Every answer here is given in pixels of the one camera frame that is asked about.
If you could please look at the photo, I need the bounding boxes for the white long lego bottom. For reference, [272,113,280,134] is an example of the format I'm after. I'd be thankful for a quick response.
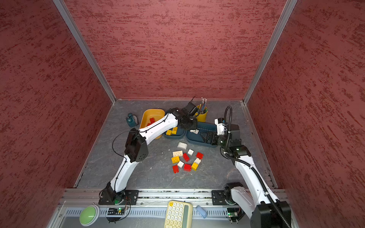
[190,129,199,135]

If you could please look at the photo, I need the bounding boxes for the white long lego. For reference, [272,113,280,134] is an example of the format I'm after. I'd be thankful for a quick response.
[173,150,183,157]
[190,129,199,135]

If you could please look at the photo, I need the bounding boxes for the teal bin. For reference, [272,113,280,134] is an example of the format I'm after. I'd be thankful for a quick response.
[163,127,186,139]
[185,122,218,148]

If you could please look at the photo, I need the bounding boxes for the yellow rectangular bin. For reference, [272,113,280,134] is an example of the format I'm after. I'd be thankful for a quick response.
[140,109,165,129]

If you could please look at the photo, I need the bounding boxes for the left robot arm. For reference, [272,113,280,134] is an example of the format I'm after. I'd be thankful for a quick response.
[99,104,198,205]

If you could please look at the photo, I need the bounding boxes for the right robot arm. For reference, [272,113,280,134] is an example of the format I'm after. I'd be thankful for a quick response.
[200,123,292,228]

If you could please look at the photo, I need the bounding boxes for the yellow pen cup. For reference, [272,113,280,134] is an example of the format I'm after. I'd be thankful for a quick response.
[194,105,208,123]

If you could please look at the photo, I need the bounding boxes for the small white lego upper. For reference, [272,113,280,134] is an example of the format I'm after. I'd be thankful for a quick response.
[187,149,194,155]

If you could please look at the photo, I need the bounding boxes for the small white lego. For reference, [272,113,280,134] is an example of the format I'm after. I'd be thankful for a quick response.
[187,149,194,155]
[177,161,184,168]

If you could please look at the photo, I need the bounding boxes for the white lego right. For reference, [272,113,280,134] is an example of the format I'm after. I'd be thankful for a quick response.
[194,158,201,164]

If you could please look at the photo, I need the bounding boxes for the pens in cup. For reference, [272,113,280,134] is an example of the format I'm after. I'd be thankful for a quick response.
[199,97,207,114]

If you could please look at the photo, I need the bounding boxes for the white long lego middle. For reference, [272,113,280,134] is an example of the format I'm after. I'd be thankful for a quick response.
[173,150,183,157]

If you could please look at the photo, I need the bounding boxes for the small white lego centre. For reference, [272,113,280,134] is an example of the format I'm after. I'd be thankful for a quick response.
[177,161,184,168]

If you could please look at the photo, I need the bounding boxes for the small teal bottle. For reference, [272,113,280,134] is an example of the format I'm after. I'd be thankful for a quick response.
[126,113,138,128]

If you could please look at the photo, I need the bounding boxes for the right circuit board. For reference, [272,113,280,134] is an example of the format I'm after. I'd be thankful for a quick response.
[227,208,241,218]

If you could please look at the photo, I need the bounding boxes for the circuit board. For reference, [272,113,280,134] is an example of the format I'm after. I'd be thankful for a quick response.
[227,208,241,218]
[107,208,125,216]

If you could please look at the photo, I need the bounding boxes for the blue eraser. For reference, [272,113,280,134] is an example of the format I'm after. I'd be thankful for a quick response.
[196,206,208,219]

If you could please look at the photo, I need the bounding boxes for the yellow green calculator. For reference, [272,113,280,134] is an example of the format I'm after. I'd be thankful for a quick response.
[163,200,193,228]

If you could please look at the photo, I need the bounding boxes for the left circuit board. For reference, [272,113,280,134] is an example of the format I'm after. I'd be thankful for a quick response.
[107,208,125,216]

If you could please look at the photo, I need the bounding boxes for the green round button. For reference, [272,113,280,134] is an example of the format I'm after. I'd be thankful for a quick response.
[79,205,100,227]

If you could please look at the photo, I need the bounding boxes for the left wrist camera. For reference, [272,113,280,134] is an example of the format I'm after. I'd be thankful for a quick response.
[182,102,199,117]

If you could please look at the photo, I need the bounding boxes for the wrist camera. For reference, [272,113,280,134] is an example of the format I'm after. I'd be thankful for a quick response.
[182,102,199,117]
[214,118,227,135]

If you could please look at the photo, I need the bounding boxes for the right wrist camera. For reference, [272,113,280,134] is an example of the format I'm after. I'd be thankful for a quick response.
[214,118,227,135]

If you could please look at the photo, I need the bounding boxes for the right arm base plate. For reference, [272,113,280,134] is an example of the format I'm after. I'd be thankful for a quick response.
[212,190,227,206]

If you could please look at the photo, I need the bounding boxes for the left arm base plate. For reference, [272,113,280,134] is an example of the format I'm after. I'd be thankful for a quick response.
[98,189,139,205]

